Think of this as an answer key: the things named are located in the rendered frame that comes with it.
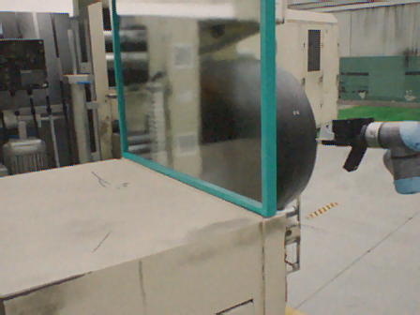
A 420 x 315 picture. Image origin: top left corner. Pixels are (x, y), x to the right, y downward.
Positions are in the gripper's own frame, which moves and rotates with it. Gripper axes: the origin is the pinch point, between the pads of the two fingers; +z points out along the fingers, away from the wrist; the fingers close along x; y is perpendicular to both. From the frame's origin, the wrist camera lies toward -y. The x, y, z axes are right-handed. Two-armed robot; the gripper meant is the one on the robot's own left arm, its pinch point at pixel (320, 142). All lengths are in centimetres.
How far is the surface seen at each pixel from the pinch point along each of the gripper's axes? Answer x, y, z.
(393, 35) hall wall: -991, 171, 646
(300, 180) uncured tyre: -2.4, -14.1, 12.5
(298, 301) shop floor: -75, -110, 97
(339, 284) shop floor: -111, -110, 95
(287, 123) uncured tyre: 5.3, 6.6, 8.9
